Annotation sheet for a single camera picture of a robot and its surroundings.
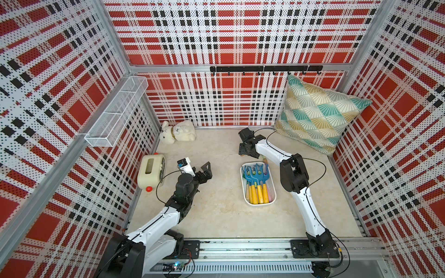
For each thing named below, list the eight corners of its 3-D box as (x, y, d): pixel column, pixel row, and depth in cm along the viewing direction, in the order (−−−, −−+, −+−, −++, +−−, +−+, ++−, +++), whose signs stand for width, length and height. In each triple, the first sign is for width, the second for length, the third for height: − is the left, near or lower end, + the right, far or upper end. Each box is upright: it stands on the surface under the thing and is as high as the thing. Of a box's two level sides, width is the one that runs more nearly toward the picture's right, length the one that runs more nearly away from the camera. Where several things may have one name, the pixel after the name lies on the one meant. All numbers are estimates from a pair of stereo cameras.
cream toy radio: (141, 194, 91) (134, 187, 84) (146, 164, 104) (140, 155, 97) (164, 191, 92) (158, 183, 85) (166, 161, 105) (161, 152, 98)
